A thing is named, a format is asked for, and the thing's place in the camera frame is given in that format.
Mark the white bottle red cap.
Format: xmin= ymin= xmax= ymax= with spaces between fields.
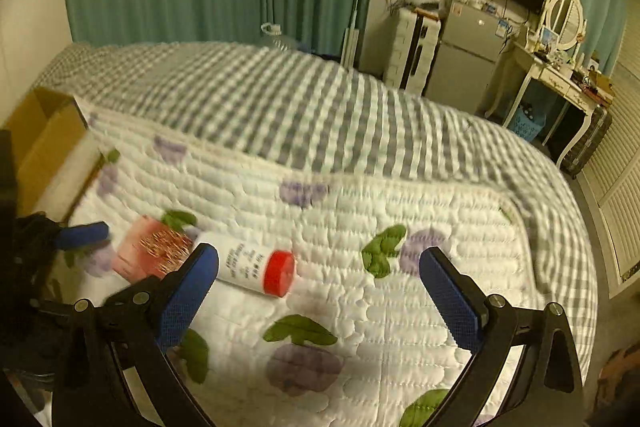
xmin=193 ymin=232 xmax=295 ymax=298

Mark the brown cardboard box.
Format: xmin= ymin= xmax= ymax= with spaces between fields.
xmin=3 ymin=87 xmax=101 ymax=222

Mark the white floral quilt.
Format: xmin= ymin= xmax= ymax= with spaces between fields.
xmin=72 ymin=102 xmax=542 ymax=426

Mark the dark suitcase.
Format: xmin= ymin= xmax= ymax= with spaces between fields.
xmin=561 ymin=106 xmax=613 ymax=179

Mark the blue laundry basket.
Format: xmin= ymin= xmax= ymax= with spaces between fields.
xmin=508 ymin=103 xmax=546 ymax=143

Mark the clear water jug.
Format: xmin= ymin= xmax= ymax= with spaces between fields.
xmin=260 ymin=22 xmax=299 ymax=51

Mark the grey checkered bed sheet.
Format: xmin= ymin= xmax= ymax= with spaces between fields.
xmin=37 ymin=42 xmax=598 ymax=369

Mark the white dressing table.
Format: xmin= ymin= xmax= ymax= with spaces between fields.
xmin=501 ymin=39 xmax=601 ymax=168

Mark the silver mini fridge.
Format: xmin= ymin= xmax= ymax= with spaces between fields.
xmin=424 ymin=1 xmax=511 ymax=114

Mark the white plastic drawer cabinet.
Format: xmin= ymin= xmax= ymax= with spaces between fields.
xmin=383 ymin=8 xmax=440 ymax=96

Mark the oval white vanity mirror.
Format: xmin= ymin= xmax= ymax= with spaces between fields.
xmin=538 ymin=0 xmax=587 ymax=52

